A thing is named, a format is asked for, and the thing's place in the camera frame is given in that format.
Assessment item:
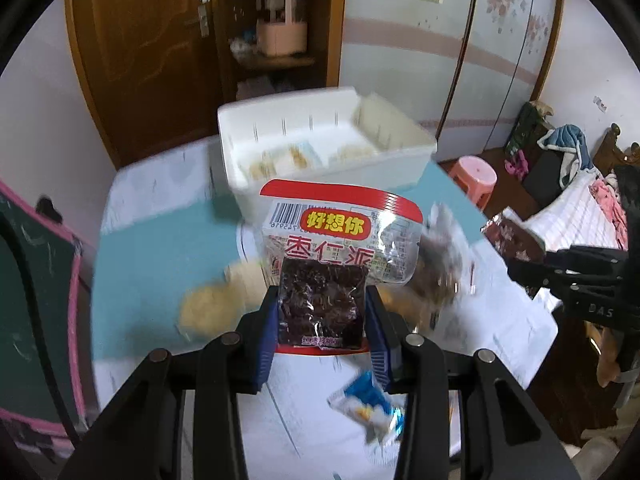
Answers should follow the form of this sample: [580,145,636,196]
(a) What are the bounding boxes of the pink clothes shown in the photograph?
[589,180,629,251]

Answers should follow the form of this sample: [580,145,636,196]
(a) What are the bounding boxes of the white plastic bin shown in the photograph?
[217,87,438,221]

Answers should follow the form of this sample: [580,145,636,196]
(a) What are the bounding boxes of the metal door handle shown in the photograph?
[184,4,211,37]

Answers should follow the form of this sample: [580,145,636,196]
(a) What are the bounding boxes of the blue white snack packet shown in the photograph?
[327,370,407,448]

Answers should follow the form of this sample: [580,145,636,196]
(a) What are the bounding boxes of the teal table mat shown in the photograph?
[92,160,488,361]

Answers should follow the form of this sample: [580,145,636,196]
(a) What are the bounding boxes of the blue white garment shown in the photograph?
[537,124,597,191]

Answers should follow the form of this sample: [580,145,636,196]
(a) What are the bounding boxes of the pink plastic stool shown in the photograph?
[447,156,499,211]

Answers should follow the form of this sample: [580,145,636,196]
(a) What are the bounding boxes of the checkered bed blanket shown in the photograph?
[515,170,631,311]

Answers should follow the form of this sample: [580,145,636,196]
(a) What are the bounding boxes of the wooden bed headboard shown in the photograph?
[594,122,640,177]

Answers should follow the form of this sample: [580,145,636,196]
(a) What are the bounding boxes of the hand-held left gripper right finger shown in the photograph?
[365,285,576,480]

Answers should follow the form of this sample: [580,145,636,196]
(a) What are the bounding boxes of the wooden corner shelf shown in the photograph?
[210,0,347,106]

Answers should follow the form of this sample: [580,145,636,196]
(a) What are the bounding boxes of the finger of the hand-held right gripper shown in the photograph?
[507,259,622,302]
[544,245,629,264]

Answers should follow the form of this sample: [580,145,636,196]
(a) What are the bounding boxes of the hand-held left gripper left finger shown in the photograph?
[57,285,281,480]

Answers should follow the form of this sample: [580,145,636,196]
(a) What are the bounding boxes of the clear red-rimmed snack bag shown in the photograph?
[259,179,426,357]

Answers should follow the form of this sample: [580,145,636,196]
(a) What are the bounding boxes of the person's right hand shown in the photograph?
[595,329,628,390]

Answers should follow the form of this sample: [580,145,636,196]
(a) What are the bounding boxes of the pink toy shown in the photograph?
[504,150,532,179]

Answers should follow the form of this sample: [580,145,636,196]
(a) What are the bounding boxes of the floral sliding wardrobe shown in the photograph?
[339,0,566,163]

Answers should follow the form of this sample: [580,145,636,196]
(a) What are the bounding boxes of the green printed bag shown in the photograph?
[504,101,553,161]

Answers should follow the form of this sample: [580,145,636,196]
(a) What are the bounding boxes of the pink handled basket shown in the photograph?
[256,0,308,57]

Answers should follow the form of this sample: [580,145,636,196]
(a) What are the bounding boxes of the clear cookie packet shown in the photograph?
[407,202,476,311]

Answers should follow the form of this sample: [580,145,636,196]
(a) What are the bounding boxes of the pink-framed green chalkboard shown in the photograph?
[0,180,101,461]

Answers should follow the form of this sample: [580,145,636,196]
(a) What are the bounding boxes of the brown wooden door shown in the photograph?
[65,0,226,168]

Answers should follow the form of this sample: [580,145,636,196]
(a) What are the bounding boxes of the dark date snack packet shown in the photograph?
[480,212,547,263]
[277,258,370,351]

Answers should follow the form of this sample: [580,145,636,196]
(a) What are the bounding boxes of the beige bread packet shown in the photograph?
[177,260,268,341]

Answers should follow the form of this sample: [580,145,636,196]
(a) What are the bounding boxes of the yellow cracker packet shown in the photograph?
[240,152,281,181]

